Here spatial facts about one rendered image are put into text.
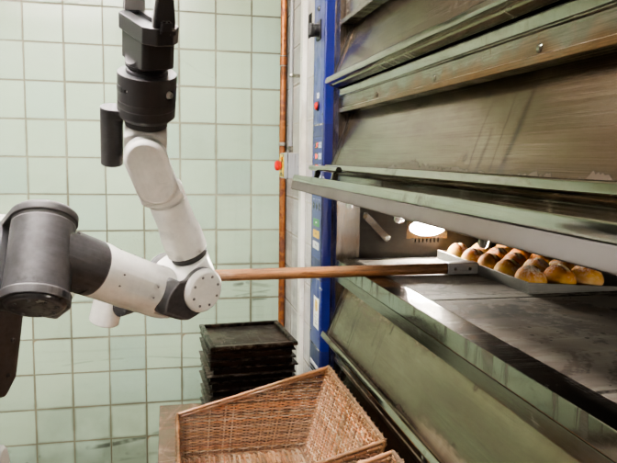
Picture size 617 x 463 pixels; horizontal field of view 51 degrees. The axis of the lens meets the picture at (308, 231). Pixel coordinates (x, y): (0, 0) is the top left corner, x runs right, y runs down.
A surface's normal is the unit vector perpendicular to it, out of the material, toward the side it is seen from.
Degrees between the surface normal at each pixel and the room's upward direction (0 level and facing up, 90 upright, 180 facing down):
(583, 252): 78
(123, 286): 98
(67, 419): 90
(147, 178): 113
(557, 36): 90
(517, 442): 70
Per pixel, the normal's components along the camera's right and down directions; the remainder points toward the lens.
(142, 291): 0.74, 0.22
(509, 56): -0.98, 0.01
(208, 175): 0.22, 0.11
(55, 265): 0.79, -0.33
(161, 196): 0.19, 0.50
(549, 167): -0.91, -0.33
